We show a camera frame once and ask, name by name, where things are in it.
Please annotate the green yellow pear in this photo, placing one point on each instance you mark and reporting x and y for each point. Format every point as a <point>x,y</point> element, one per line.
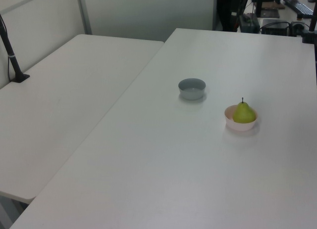
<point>244,115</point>

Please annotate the grey bowl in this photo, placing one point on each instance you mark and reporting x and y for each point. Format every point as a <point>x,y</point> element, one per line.
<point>192,94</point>

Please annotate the pink bowl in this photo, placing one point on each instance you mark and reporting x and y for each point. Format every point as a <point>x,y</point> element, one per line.
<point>237,127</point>

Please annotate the white side table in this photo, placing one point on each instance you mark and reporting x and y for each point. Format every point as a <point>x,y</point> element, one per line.
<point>62,103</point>

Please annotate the grey partition panel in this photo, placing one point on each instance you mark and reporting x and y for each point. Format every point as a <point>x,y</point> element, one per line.
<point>148,13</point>

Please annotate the dark green tool case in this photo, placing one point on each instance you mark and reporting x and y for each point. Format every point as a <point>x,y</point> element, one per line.
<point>250,23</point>

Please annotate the black equipment box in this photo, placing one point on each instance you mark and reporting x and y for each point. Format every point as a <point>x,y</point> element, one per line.
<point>275,27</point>

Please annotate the black monitor stand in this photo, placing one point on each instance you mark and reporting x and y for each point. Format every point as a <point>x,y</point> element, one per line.
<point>268,13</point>

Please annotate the brown board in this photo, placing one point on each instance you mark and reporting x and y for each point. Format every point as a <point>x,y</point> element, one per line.
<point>275,5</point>

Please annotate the black computer keyboard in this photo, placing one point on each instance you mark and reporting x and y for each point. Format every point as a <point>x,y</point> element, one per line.
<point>301,7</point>

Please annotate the grey metal partition post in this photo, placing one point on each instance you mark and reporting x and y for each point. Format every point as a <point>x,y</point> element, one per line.
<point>85,13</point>

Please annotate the black camera stand pole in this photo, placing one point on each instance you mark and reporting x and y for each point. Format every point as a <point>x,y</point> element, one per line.
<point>15,63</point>

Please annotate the black clamp camera stand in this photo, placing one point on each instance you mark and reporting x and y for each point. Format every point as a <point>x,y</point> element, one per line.
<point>308,37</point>

